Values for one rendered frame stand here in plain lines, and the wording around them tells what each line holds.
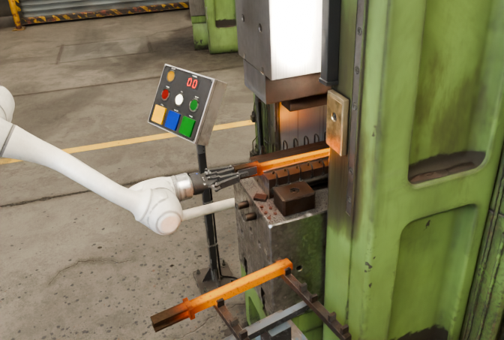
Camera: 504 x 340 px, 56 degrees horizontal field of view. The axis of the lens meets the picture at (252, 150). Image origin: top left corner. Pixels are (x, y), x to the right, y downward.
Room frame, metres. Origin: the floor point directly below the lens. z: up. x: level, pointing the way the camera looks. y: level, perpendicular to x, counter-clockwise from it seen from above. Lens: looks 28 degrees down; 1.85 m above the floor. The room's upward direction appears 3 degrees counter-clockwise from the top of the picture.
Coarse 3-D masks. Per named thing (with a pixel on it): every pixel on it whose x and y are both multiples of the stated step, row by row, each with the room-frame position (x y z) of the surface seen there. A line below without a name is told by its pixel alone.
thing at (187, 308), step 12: (276, 264) 1.02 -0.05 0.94; (288, 264) 1.02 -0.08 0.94; (252, 276) 0.98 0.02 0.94; (264, 276) 0.98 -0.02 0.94; (276, 276) 0.99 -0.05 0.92; (228, 288) 0.94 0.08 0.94; (240, 288) 0.94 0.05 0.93; (192, 300) 0.90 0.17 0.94; (204, 300) 0.90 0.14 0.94; (168, 312) 0.86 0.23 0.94; (180, 312) 0.86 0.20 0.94; (192, 312) 0.87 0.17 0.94; (156, 324) 0.83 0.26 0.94; (168, 324) 0.84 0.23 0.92
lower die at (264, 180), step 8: (312, 144) 1.65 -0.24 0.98; (320, 144) 1.65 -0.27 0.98; (272, 152) 1.60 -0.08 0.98; (280, 152) 1.60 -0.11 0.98; (288, 152) 1.57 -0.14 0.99; (296, 152) 1.57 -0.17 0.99; (304, 152) 1.57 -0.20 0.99; (256, 160) 1.53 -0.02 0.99; (264, 160) 1.53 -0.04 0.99; (312, 160) 1.49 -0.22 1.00; (272, 168) 1.45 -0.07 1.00; (280, 168) 1.45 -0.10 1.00; (288, 168) 1.45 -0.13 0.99; (304, 168) 1.45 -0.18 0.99; (320, 168) 1.45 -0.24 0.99; (256, 176) 1.50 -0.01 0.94; (264, 176) 1.42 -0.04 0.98; (272, 176) 1.40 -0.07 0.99; (280, 176) 1.40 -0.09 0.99; (296, 176) 1.42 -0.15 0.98; (304, 176) 1.43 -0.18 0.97; (264, 184) 1.43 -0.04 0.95; (272, 184) 1.39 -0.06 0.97; (280, 184) 1.40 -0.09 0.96; (320, 184) 1.45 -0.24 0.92
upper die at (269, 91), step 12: (252, 72) 1.49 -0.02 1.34; (252, 84) 1.50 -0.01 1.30; (264, 84) 1.39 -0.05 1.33; (276, 84) 1.40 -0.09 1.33; (288, 84) 1.41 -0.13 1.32; (300, 84) 1.42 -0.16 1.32; (312, 84) 1.44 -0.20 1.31; (264, 96) 1.40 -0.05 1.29; (276, 96) 1.40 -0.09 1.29; (288, 96) 1.41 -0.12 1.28; (300, 96) 1.42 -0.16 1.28
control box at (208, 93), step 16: (160, 80) 2.06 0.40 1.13; (176, 80) 1.99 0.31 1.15; (192, 80) 1.92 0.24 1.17; (208, 80) 1.86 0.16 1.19; (160, 96) 2.01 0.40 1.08; (176, 96) 1.94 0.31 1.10; (192, 96) 1.88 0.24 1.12; (208, 96) 1.82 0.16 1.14; (176, 112) 1.90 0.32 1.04; (192, 112) 1.84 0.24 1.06; (208, 112) 1.82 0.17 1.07; (208, 128) 1.81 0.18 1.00
